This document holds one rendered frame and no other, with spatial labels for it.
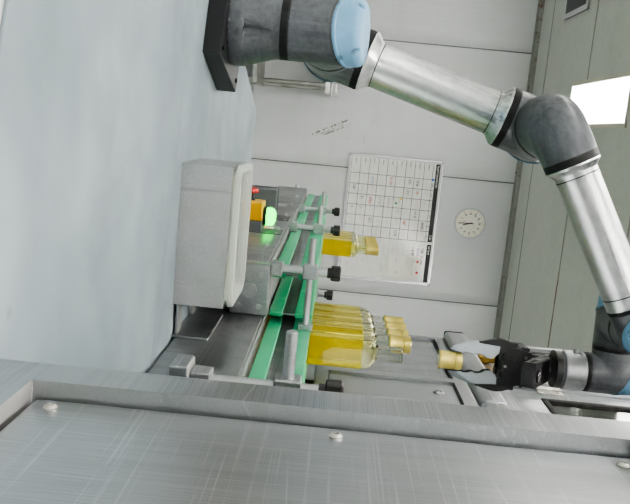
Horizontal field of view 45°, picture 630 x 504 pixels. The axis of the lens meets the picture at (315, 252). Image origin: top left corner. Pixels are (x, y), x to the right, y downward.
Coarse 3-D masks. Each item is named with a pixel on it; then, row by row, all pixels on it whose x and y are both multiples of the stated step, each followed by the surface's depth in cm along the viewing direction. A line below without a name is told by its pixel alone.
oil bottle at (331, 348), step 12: (312, 336) 143; (324, 336) 143; (336, 336) 144; (348, 336) 144; (360, 336) 145; (312, 348) 143; (324, 348) 143; (336, 348) 143; (348, 348) 143; (360, 348) 143; (372, 348) 143; (312, 360) 143; (324, 360) 143; (336, 360) 143; (348, 360) 143; (360, 360) 143; (372, 360) 143
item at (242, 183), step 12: (240, 168) 118; (252, 168) 131; (240, 180) 117; (252, 180) 133; (240, 192) 117; (240, 204) 133; (240, 216) 133; (240, 228) 134; (228, 240) 119; (240, 240) 134; (228, 252) 119; (240, 252) 134; (228, 264) 119; (240, 264) 135; (228, 276) 119; (240, 276) 135; (228, 288) 119; (240, 288) 132; (228, 300) 120
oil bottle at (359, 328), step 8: (312, 320) 152; (320, 320) 152; (328, 320) 153; (312, 328) 148; (320, 328) 148; (328, 328) 148; (336, 328) 148; (344, 328) 148; (352, 328) 149; (360, 328) 149; (368, 328) 150; (376, 336) 150
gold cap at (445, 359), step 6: (438, 354) 147; (444, 354) 144; (450, 354) 144; (456, 354) 144; (438, 360) 147; (444, 360) 144; (450, 360) 144; (456, 360) 144; (462, 360) 144; (438, 366) 144; (444, 366) 144; (450, 366) 144; (456, 366) 144
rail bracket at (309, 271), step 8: (312, 240) 137; (312, 248) 137; (312, 256) 138; (272, 264) 137; (280, 264) 137; (304, 264) 138; (312, 264) 138; (272, 272) 138; (280, 272) 138; (288, 272) 138; (296, 272) 138; (304, 272) 138; (312, 272) 138; (320, 272) 138; (328, 272) 138; (336, 272) 138; (312, 280) 139; (336, 280) 138; (304, 304) 139; (304, 312) 140; (304, 320) 140; (304, 328) 139
